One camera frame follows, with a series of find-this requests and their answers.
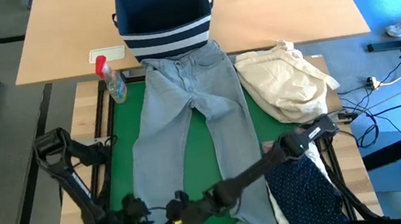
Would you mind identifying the clear plastic bottle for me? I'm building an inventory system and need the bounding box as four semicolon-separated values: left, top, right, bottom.
101;61;130;105

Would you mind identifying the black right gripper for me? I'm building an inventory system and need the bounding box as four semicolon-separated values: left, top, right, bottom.
158;185;220;224

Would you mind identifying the navy white striped laundry basket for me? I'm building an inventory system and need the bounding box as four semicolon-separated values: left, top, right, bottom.
108;0;222;67

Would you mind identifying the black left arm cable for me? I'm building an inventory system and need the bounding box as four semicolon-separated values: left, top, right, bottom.
143;204;171;224

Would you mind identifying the yellow plug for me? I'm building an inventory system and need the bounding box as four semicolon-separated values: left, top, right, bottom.
366;75;383;90

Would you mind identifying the green table mat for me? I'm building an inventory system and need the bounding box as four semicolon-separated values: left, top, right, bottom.
90;57;337;224

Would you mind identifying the small white card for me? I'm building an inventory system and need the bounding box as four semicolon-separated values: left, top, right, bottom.
87;44;127;65

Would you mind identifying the grey garment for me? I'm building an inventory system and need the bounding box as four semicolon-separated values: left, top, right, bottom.
113;33;283;224

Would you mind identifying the light wooden desk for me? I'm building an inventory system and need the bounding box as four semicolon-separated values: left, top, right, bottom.
3;0;371;89

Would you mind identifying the cream shirt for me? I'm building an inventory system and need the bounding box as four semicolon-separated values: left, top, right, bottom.
231;32;345;132

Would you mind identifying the navy dotted shirt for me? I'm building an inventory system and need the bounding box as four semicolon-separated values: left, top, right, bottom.
262;149;351;224

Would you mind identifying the white button shirt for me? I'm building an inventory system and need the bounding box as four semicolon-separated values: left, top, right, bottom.
262;138;353;224

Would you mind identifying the pink button shirt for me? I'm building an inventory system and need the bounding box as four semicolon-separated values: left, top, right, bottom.
261;138;279;154

